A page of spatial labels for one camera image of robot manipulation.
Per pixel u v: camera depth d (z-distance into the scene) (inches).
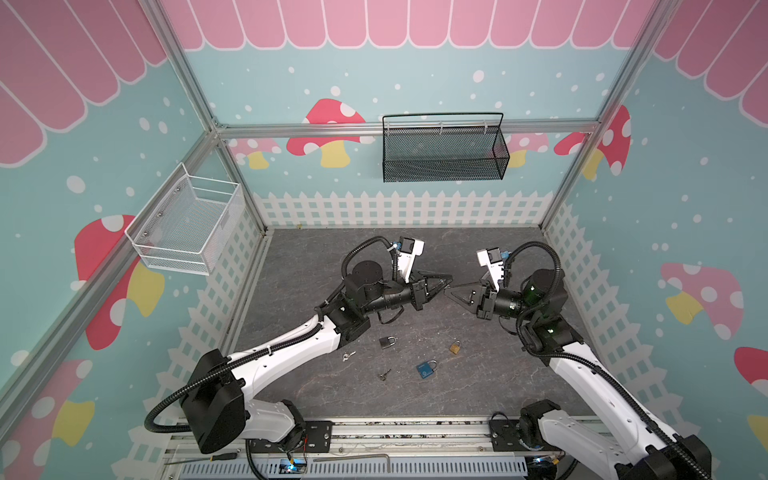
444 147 36.8
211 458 27.9
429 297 24.5
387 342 35.2
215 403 15.8
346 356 34.3
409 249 23.3
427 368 33.5
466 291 24.8
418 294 22.9
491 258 23.8
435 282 24.8
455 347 35.2
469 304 24.7
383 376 32.9
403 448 29.2
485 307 23.3
